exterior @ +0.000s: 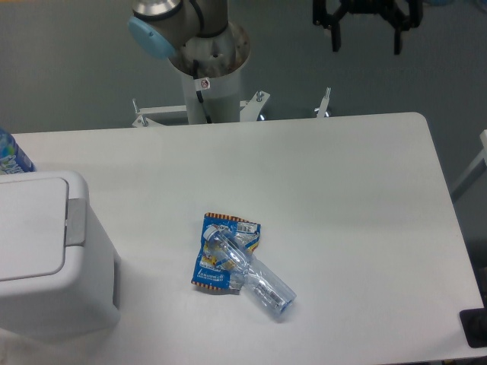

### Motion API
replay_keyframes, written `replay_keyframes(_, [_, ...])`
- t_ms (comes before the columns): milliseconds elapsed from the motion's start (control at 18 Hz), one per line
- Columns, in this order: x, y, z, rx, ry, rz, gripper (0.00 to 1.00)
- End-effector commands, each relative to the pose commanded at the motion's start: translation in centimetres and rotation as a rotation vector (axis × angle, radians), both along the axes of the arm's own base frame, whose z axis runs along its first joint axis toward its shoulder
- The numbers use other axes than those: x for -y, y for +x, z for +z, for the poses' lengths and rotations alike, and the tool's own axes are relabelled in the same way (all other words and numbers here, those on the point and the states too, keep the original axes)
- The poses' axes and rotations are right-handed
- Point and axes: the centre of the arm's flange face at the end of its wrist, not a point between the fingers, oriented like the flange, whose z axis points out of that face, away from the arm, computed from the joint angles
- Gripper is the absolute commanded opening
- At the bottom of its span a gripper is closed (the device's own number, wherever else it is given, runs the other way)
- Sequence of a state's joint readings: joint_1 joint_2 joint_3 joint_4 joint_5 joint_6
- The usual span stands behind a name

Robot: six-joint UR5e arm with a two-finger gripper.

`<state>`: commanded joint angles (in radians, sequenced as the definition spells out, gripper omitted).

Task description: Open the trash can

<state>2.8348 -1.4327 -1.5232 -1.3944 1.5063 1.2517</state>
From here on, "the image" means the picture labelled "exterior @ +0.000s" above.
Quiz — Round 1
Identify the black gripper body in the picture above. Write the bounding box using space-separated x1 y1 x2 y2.
312 1 423 30

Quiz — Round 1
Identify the white trash can lid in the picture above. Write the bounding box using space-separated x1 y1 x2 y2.
1 178 68 281

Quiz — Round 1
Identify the white plastic trash can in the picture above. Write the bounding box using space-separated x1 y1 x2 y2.
1 171 121 338

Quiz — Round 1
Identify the crushed clear plastic bottle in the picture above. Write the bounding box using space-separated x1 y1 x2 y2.
202 225 296 319

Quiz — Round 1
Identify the blue snack wrapper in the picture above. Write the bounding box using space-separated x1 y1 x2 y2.
191 212 261 294

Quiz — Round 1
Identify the black clamp at table edge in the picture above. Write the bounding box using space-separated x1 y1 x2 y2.
460 308 486 348

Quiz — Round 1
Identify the grey lid push button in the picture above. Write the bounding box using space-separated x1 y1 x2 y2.
65 198 87 246

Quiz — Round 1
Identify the blue labelled drink bottle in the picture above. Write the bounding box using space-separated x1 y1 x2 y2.
1 129 37 175

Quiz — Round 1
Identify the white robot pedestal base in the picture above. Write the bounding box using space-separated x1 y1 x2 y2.
131 21 333 129

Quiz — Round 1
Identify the black cable on pedestal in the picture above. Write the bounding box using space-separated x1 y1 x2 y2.
192 59 213 125

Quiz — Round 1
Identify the white frame at right edge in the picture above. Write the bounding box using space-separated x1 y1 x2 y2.
450 129 486 203

